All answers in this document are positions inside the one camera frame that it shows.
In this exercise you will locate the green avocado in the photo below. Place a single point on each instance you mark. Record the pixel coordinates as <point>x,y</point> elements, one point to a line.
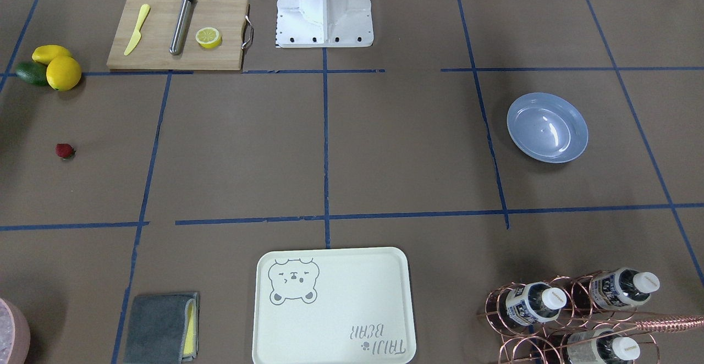
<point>32,73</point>

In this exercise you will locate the red strawberry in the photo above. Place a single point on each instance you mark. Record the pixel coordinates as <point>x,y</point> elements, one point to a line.
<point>65,151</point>

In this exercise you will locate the bamboo cutting board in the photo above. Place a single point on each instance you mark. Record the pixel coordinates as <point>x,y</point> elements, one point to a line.
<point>152,51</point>

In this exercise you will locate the lower bottle white cap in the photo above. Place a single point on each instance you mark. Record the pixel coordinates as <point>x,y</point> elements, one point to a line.
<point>601,346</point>

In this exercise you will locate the yellow lemon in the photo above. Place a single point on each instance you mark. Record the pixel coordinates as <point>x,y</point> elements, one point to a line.
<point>63,73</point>

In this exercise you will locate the lemon half slice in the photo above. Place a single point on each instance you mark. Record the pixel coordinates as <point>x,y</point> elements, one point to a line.
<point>208,37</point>

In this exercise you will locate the blue plate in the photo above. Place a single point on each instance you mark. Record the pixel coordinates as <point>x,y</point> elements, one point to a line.
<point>548,128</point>

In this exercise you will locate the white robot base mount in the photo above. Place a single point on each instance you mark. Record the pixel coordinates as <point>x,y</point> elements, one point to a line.
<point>324,24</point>

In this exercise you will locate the yellow mango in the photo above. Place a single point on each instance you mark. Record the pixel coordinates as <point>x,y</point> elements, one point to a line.
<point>47,53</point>

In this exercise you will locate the grey yellow cleaning cloth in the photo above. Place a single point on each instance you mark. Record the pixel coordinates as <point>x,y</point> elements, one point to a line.
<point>163,328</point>

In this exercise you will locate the yellow plastic knife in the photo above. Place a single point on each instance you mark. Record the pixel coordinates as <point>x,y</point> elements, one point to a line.
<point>136,35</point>

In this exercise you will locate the steel cylinder black cap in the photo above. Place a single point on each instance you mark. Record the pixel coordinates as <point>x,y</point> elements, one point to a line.
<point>180,29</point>

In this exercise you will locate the pink container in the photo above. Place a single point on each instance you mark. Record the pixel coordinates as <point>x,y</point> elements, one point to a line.
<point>15,334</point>

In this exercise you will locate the cream bear tray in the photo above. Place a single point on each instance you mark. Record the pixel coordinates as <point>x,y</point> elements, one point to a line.
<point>334,306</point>

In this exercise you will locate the copper wire bottle rack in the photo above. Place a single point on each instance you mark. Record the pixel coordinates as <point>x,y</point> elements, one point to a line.
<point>546,342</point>

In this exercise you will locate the bottle white cap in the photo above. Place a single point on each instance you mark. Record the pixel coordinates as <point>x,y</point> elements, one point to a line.
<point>601,346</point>
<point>537,302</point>
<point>623,288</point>

